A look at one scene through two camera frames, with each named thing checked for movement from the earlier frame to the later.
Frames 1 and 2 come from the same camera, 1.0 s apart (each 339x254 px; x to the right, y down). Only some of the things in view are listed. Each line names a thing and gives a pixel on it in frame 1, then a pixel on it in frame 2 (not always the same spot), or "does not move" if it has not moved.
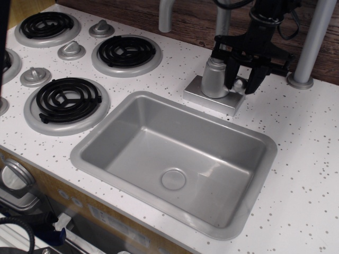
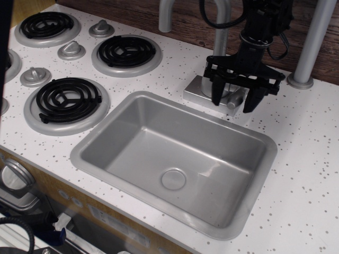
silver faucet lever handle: [238, 87] → [234, 100]
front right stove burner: [66, 106] does not move
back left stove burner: [47, 29] does not move
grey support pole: [322, 20] does not move
